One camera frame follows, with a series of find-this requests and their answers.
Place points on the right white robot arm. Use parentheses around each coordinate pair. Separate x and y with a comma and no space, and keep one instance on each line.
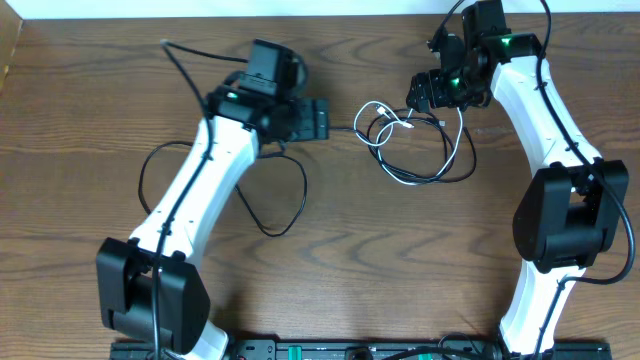
(573,205)

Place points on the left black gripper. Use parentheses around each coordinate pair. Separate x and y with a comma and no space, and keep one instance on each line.
(316,123)

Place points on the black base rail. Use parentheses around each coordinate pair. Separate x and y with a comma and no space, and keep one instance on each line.
(449,347)

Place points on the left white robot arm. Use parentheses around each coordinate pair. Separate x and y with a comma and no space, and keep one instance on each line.
(150,288)

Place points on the cardboard box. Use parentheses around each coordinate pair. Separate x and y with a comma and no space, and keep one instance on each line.
(10,28)

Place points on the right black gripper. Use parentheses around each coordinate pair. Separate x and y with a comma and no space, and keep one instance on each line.
(437,96)

